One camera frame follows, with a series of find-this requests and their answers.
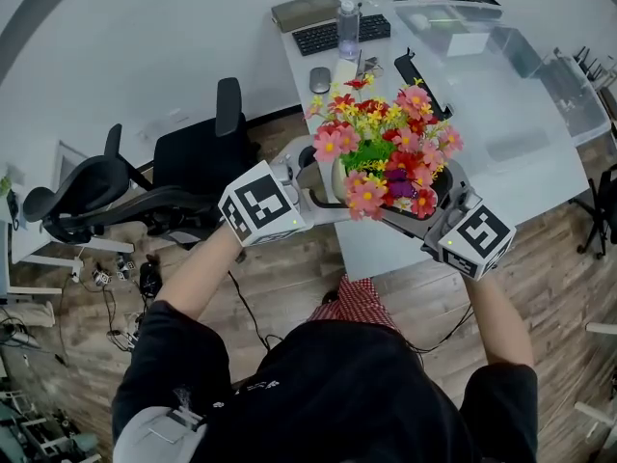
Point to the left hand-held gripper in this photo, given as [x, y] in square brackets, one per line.
[262, 205]

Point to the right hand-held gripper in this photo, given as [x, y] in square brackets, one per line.
[477, 239]

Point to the colourful flowers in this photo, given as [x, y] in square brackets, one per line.
[410, 138]

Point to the clear plastic storage bin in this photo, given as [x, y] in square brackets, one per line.
[569, 89]

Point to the person's right forearm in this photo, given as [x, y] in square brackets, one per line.
[501, 321]

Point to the grey shoulder pack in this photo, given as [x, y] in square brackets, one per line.
[149, 434]

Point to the person's left forearm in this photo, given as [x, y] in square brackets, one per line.
[197, 278]

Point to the grey computer mouse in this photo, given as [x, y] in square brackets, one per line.
[320, 80]

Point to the cream rectangular block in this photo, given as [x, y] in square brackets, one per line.
[345, 71]

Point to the person's dark left shoe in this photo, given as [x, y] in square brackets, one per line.
[329, 298]

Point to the black office chair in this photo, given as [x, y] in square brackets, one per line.
[193, 162]
[605, 200]

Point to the person's red checked trousers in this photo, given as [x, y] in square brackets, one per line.
[356, 302]

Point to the silver metal clip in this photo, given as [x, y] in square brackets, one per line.
[371, 67]

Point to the black keyboard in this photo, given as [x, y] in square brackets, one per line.
[318, 36]

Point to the white card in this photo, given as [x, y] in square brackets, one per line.
[468, 44]

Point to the green toy cabbage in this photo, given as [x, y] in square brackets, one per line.
[439, 17]

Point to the small black bag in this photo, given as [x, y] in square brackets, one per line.
[150, 278]

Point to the white work table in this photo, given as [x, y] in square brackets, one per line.
[598, 328]

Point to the white router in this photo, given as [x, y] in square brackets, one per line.
[590, 63]

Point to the person's black shirt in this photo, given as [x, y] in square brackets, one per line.
[337, 393]

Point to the white power strip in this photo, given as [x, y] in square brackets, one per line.
[76, 270]

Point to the white desk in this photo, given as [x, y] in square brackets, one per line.
[34, 239]

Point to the black desk phone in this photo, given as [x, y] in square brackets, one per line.
[12, 210]

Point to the small green potted plant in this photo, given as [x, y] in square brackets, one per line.
[5, 185]

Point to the pale green bin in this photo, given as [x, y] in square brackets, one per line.
[86, 442]

